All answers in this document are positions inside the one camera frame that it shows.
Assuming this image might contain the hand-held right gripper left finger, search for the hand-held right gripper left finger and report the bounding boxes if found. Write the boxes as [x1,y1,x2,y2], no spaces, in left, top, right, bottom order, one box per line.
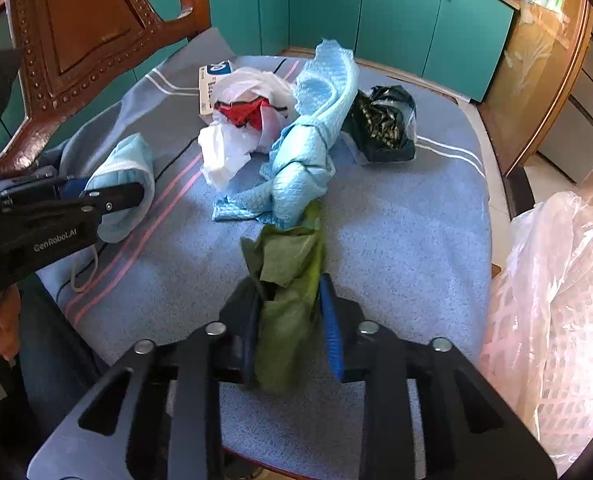
[29,277,267,480]

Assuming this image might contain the blue striped towel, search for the blue striped towel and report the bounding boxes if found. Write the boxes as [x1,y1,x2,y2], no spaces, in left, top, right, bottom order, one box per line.
[36,27,495,461]

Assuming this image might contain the green vegetable leaves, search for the green vegetable leaves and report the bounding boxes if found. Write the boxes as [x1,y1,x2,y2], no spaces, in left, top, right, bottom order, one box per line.
[240,200,327,393]

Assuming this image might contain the white plastic bag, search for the white plastic bag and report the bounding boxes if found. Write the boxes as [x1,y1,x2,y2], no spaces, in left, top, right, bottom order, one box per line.
[199,67,297,191]

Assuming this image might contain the teal lower kitchen cabinets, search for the teal lower kitchen cabinets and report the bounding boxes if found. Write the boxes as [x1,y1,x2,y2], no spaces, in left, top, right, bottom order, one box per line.
[0,0,520,156]

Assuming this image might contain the clear plastic bin liner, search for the clear plastic bin liner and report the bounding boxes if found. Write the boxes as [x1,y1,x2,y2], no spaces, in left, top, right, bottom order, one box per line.
[497,190,593,461]

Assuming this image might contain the sliding glass door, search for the sliding glass door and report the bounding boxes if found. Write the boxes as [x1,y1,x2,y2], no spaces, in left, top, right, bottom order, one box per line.
[481,0,593,171]

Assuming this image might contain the white plastic basket bin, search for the white plastic basket bin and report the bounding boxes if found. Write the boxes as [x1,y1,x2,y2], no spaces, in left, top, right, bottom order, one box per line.
[479,190,593,476]

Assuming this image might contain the light blue cloth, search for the light blue cloth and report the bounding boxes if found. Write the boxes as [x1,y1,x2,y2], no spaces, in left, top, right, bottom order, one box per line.
[211,37,360,228]

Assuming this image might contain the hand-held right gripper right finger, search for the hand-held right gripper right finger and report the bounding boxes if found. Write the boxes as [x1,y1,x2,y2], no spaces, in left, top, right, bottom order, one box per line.
[319,272,560,480]

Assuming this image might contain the blue face mask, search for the blue face mask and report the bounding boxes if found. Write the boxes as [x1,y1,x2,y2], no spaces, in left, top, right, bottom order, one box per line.
[71,132,156,293]

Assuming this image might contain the white cardboard box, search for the white cardboard box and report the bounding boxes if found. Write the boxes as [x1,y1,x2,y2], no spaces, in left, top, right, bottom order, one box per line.
[198,60,237,121]

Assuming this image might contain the grey refrigerator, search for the grey refrigerator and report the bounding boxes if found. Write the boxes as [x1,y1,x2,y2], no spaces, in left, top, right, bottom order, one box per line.
[537,25,593,186]

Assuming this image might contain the black plastic bag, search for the black plastic bag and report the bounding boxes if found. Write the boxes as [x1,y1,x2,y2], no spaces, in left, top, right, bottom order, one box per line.
[344,85,417,163]

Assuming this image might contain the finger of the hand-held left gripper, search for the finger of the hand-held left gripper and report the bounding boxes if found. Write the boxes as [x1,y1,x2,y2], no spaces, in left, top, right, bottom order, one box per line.
[0,167,87,206]
[79,182,144,216]

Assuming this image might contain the carved wooden chair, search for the carved wooden chair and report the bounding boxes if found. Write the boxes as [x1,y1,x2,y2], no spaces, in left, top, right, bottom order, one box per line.
[0,0,535,480]

